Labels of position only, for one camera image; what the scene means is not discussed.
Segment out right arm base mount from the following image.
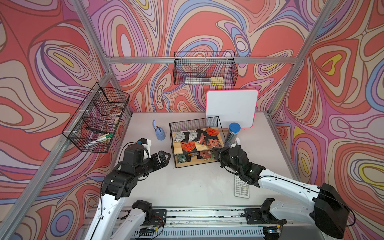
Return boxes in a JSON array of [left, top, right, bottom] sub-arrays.
[[241, 198, 287, 225]]

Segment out green marker in basket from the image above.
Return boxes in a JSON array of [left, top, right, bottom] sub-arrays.
[[96, 134, 114, 142]]

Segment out black wire two-tier shelf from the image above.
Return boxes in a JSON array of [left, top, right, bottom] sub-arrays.
[[169, 117, 225, 168]]

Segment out left wall wire basket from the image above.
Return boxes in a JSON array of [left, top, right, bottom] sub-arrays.
[[62, 83, 130, 153]]

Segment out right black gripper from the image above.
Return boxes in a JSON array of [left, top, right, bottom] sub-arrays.
[[211, 146, 242, 175]]

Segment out red tea bag black edge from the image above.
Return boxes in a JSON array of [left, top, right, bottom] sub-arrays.
[[207, 139, 223, 150]]

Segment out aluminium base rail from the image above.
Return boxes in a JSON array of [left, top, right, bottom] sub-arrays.
[[78, 205, 337, 240]]

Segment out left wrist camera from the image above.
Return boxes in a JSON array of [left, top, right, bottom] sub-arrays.
[[137, 138, 152, 160]]

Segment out red tea bag shelf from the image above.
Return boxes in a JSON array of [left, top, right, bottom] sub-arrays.
[[206, 128, 220, 137], [200, 150, 212, 159]]

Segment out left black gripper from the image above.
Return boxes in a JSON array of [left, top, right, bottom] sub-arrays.
[[134, 149, 171, 179]]

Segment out back wall wire basket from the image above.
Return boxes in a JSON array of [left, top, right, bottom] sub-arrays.
[[173, 51, 239, 88]]

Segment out white board pink frame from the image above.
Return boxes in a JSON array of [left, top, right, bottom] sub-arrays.
[[206, 90, 259, 129]]

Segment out blue brush holder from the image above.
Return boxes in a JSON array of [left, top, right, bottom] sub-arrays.
[[152, 120, 166, 141]]

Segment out white patterned tea bag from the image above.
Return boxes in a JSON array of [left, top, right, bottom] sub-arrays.
[[174, 132, 190, 143]]

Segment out yellow sticky notes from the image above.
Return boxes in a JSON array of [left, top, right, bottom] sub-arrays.
[[211, 77, 225, 86]]

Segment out green tea bag lower shelf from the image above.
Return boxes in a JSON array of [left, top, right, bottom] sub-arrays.
[[176, 154, 187, 164]]

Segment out blue lid pen jar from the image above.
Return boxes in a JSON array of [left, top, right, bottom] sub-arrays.
[[225, 123, 241, 147]]

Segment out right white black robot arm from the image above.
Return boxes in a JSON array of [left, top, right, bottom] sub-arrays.
[[212, 145, 354, 239]]

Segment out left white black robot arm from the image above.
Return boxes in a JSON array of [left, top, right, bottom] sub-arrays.
[[85, 140, 171, 240]]

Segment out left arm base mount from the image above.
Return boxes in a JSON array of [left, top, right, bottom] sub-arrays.
[[141, 209, 167, 227]]

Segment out wall wire basket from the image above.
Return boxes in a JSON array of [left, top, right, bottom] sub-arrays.
[[62, 83, 130, 153], [173, 51, 239, 88]]

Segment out white calculator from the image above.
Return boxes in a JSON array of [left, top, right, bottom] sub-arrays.
[[234, 176, 250, 199]]

